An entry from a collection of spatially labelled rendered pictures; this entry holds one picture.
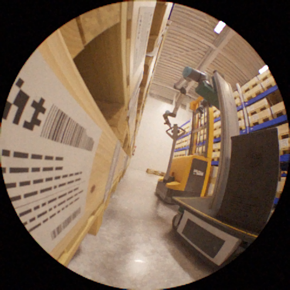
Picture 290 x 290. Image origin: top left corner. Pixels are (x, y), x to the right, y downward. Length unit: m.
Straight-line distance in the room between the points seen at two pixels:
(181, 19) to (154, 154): 9.27
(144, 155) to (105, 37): 7.37
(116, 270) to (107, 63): 0.75
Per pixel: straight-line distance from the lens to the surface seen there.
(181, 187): 1.70
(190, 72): 1.26
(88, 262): 0.65
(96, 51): 0.21
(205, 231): 0.71
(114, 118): 0.30
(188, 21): 7.31
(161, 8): 0.72
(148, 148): 7.53
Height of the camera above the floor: 0.57
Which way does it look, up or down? 10 degrees up
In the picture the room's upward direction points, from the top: 14 degrees clockwise
